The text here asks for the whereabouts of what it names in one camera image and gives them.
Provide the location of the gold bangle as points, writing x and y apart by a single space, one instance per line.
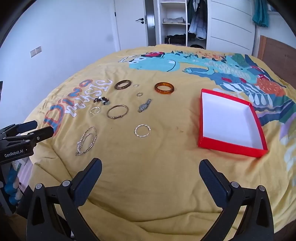
108 115

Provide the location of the white wardrobe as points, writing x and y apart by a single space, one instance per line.
231 23

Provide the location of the silver wristwatch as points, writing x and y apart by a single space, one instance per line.
143 106

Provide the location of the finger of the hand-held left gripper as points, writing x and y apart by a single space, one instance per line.
44 134
27 126

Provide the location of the light folded clothes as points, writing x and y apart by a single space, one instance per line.
173 20

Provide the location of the teal curtain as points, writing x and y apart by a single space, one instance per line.
260 14

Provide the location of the wooden headboard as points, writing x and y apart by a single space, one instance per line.
277 53

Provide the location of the blue plush toy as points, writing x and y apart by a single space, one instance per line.
11 187

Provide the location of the amber bangle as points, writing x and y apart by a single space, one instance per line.
164 92

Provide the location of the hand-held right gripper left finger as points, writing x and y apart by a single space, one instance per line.
89 179

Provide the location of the white door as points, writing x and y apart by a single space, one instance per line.
129 34

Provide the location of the wall switch plate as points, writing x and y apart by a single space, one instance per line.
35 51

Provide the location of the dark brown bangle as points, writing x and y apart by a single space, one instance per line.
116 86

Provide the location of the hanging jackets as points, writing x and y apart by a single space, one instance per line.
197 23

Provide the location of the red cardboard box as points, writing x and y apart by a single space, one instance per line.
226 120

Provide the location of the dark folded clothes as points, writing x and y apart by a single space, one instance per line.
175 39

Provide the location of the twisted silver bangle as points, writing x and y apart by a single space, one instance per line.
136 134

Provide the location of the dark bag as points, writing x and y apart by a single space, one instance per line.
197 46

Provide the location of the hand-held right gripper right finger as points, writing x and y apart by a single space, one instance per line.
212 180

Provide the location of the yellow dinosaur printed blanket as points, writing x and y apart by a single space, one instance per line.
161 162

